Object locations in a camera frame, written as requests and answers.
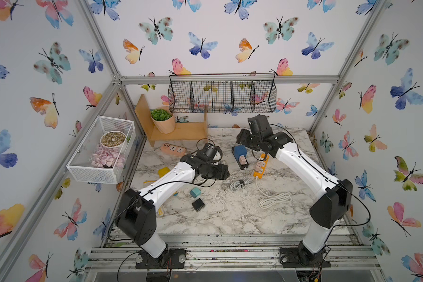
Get blue plug adapter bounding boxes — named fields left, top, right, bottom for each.
left=231, top=145, right=247, bottom=163

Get pink power strip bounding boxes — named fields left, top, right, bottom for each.
left=161, top=143, right=186, bottom=157

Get teal plug adapter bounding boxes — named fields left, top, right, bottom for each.
left=190, top=187, right=202, bottom=199

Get black plug adapter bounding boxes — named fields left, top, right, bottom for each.
left=192, top=199, right=205, bottom=212

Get black power strip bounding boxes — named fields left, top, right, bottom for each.
left=236, top=155, right=249, bottom=170

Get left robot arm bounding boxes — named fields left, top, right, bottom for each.
left=114, top=143, right=230, bottom=259

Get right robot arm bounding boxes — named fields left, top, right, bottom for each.
left=236, top=115, right=353, bottom=254

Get pink plug adapter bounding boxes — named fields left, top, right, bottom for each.
left=239, top=155, right=247, bottom=166

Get orange power strip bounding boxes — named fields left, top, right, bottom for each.
left=254, top=153, right=270, bottom=179

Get wooden shelf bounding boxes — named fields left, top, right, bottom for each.
left=135, top=94, right=208, bottom=147

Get yellow toy shovel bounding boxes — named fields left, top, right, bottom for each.
left=143, top=167, right=170, bottom=217

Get potted green plant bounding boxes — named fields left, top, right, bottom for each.
left=150, top=107, right=176, bottom=134

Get bowl of pebbles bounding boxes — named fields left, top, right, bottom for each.
left=100, top=131, right=126, bottom=149

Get pink succulent flowers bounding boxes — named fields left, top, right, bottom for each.
left=91, top=148, right=126, bottom=169

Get cable bundle of black strip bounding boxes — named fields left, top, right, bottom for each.
left=229, top=177, right=253, bottom=192

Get black wire basket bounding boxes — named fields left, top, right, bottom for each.
left=168, top=72, right=277, bottom=116

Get white cable of orange strip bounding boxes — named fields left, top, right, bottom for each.
left=255, top=176, right=293, bottom=209

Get white wire basket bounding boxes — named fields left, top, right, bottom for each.
left=67, top=116, right=136, bottom=184

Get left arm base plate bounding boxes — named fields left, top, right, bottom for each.
left=135, top=248, right=186, bottom=270

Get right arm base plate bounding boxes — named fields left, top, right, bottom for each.
left=279, top=246, right=331, bottom=268

